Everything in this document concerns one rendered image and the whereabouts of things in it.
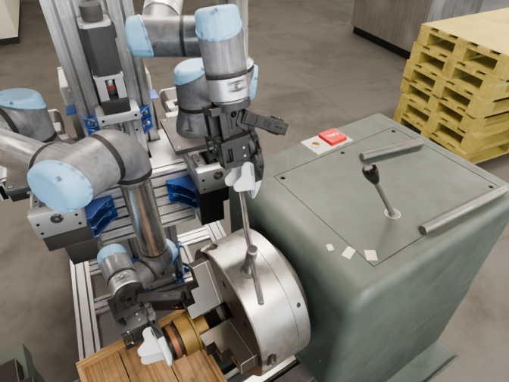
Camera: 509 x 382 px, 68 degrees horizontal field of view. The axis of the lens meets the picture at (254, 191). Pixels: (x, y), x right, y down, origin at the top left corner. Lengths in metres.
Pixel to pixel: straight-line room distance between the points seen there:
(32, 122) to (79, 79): 0.24
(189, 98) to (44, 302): 1.63
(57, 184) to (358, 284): 0.60
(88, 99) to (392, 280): 1.08
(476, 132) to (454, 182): 2.35
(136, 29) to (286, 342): 0.67
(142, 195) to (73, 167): 0.21
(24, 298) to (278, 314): 1.98
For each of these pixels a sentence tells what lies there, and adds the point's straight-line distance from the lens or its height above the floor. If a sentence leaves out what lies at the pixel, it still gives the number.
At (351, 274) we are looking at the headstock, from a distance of 0.78.
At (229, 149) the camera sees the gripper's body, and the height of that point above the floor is 1.47.
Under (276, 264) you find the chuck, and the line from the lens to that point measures 0.81.
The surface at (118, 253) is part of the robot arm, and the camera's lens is 1.04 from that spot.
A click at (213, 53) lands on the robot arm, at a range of 0.66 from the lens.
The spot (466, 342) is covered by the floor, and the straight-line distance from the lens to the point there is 2.37.
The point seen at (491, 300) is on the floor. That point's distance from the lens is 2.60.
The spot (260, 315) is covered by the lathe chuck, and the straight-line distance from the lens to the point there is 0.78.
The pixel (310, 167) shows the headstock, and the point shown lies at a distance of 1.02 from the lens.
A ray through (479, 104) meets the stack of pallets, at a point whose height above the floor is 0.55.
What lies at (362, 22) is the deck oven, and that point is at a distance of 6.02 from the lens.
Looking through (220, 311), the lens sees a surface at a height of 1.05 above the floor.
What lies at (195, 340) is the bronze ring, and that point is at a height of 1.10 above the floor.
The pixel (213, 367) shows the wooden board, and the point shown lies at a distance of 1.06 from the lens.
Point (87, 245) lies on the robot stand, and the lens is 1.37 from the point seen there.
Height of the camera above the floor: 1.86
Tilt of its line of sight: 40 degrees down
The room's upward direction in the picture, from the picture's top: straight up
